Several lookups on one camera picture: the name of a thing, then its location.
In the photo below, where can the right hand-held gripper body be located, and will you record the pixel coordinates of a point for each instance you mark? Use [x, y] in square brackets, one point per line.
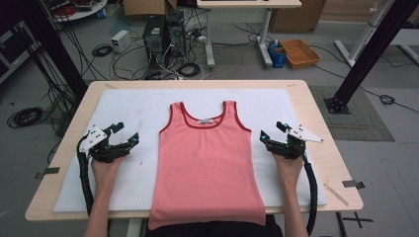
[290, 149]

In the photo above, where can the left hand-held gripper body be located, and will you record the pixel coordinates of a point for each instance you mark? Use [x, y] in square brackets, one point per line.
[102, 149]

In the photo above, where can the pink tank top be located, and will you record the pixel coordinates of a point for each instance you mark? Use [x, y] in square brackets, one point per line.
[207, 164]

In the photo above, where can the person's right hand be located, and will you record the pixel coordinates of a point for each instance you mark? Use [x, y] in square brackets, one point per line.
[290, 171]

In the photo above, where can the person's left hand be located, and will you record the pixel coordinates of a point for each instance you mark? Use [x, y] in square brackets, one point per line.
[105, 173]

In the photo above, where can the white foam mat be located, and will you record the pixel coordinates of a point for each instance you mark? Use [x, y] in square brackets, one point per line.
[138, 108]

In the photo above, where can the black tape strip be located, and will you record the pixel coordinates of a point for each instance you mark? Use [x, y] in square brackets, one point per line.
[352, 184]
[51, 171]

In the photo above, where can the thin wooden stick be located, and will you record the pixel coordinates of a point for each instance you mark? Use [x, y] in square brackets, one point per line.
[336, 195]

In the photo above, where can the orange tray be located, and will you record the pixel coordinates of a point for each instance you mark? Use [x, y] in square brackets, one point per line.
[299, 53]

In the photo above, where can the grey floor mat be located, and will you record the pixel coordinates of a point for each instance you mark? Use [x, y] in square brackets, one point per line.
[362, 125]

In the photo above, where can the white table leg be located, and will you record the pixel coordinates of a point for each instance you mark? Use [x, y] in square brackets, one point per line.
[134, 228]

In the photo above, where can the white power supply box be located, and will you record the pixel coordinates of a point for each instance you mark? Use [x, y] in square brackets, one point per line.
[121, 40]

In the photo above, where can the black computer tower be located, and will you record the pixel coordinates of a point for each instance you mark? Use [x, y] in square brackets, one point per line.
[176, 33]
[153, 41]

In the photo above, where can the black metal stand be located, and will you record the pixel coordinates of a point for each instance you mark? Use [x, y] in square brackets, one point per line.
[372, 49]
[56, 46]

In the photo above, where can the person's dark trousers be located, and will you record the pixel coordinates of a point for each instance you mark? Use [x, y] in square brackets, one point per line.
[214, 230]

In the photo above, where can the cardboard box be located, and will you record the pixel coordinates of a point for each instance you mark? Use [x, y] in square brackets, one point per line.
[296, 16]
[145, 7]

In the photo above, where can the round white table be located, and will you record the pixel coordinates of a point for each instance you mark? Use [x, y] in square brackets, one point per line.
[85, 11]

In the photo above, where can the white metal stand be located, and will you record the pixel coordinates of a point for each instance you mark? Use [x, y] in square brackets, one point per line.
[362, 36]

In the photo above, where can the dark equipment rack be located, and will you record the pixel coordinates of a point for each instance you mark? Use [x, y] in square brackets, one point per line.
[15, 49]

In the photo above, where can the white desk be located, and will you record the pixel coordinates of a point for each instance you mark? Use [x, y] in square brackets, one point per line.
[247, 3]

